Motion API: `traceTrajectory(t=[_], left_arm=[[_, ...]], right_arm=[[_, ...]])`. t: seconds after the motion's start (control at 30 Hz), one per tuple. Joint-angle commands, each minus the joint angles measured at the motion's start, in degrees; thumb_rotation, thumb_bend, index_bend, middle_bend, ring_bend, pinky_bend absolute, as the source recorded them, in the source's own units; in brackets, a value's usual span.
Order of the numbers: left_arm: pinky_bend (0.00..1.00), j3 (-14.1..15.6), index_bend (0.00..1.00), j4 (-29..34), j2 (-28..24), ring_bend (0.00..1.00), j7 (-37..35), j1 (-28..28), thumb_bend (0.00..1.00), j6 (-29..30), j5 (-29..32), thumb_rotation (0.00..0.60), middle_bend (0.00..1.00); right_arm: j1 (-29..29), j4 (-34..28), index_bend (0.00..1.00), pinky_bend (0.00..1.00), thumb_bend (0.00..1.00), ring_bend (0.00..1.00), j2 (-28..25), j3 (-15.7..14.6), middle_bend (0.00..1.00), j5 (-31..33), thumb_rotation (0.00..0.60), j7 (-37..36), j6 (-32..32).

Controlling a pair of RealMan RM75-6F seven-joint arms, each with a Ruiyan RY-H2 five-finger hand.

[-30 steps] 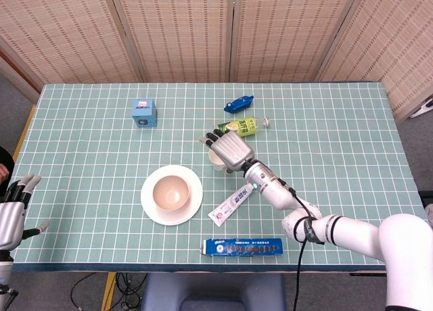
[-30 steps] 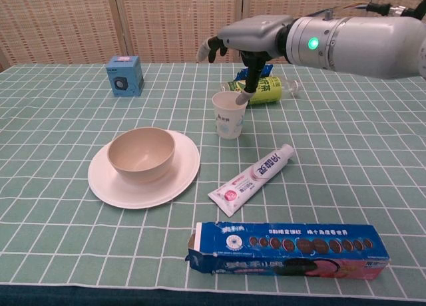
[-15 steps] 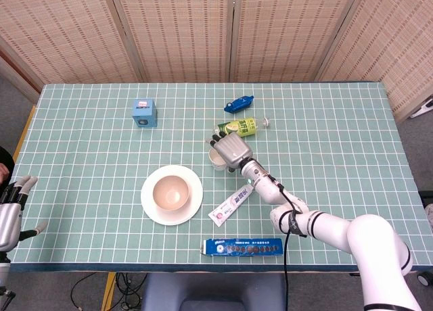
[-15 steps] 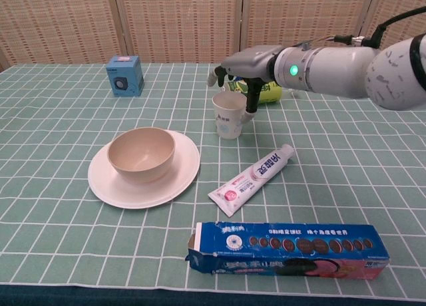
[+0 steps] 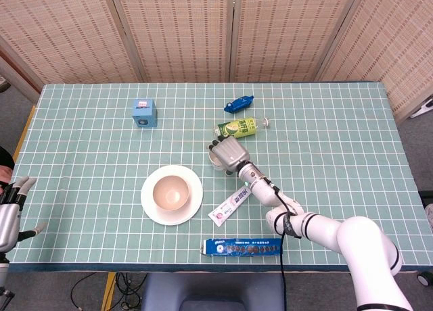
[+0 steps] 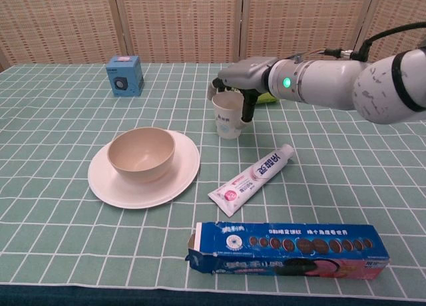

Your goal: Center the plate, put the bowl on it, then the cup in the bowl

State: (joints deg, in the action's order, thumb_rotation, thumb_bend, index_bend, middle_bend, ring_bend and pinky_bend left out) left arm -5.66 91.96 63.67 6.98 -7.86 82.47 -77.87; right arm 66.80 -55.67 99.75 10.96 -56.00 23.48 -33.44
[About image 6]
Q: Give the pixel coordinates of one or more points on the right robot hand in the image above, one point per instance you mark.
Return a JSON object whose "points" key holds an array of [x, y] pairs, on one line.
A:
{"points": [[248, 73]]}

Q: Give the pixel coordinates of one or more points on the white paper cup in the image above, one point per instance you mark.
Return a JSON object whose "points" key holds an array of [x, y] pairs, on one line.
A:
{"points": [[228, 116]]}

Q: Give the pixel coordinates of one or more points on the beige bowl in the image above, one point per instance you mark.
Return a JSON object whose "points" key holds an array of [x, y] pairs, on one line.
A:
{"points": [[141, 156]]}

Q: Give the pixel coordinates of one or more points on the white round plate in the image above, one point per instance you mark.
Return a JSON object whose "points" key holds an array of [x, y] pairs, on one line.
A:
{"points": [[146, 193]]}

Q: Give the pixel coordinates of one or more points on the green label tea bottle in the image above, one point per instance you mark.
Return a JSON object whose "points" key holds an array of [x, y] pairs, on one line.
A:
{"points": [[266, 99]]}

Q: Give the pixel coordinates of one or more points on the bamboo folding screen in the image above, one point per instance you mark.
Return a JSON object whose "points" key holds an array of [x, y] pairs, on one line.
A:
{"points": [[183, 23]]}

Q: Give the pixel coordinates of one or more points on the white pink toothpaste tube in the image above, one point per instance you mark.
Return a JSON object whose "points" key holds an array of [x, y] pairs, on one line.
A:
{"points": [[249, 179]]}

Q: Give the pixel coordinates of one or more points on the blue speaker box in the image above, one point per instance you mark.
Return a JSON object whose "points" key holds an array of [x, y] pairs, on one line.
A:
{"points": [[124, 76]]}

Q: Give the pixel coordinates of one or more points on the blue cookie box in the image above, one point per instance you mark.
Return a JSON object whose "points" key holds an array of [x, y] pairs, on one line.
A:
{"points": [[289, 252]]}

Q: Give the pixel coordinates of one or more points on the green checked tablecloth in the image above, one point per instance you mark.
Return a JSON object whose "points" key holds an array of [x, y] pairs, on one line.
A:
{"points": [[66, 119]]}

